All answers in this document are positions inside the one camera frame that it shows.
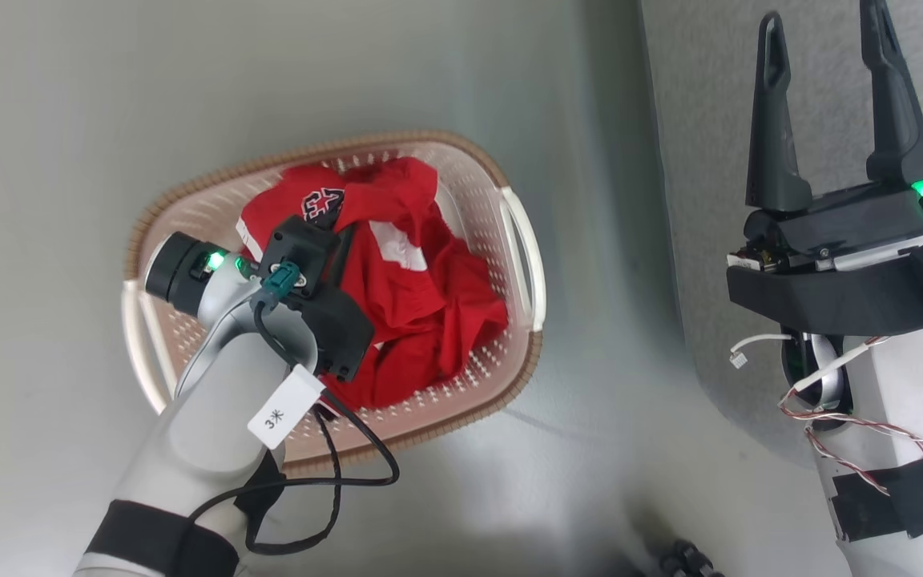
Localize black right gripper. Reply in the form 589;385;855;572
726;0;923;337

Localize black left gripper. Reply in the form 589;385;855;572
285;224;375;383

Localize red sports jersey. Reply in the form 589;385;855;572
236;156;510;410

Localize beige perforated laundry basket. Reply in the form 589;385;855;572
121;131;547;478

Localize grey fabric sofa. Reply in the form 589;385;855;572
639;0;923;470

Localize teal left cable plug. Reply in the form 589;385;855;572
256;260;303;310

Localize white paper cable tag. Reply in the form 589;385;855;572
247;365;326;451

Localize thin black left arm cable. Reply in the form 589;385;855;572
187;301;401;556

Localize white wire with connector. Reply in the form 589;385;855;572
730;332;792;369

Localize red white twisted wires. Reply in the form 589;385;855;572
778;337;923;498

